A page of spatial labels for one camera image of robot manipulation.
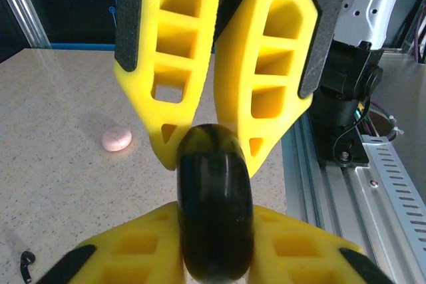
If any black earbud charging case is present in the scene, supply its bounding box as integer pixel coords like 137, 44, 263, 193
175, 123, 256, 282

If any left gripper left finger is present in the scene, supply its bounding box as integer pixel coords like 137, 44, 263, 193
36, 202, 184, 284

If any pink earbud charging case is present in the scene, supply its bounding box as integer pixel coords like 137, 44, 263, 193
101, 124, 133, 152

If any aluminium mounting rail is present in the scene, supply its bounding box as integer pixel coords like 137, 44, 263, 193
281, 51, 426, 284

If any aluminium frame post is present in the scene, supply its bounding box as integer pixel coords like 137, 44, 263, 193
0, 0, 53, 51

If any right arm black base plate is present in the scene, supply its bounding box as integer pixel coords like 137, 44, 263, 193
318, 144, 371, 168

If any black wireless earbud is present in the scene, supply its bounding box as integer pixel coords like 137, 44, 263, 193
19, 251, 37, 281

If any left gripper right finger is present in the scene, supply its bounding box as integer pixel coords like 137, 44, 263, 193
249, 206, 397, 284

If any slotted grey cable duct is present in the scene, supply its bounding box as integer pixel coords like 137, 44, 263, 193
352, 134, 426, 261

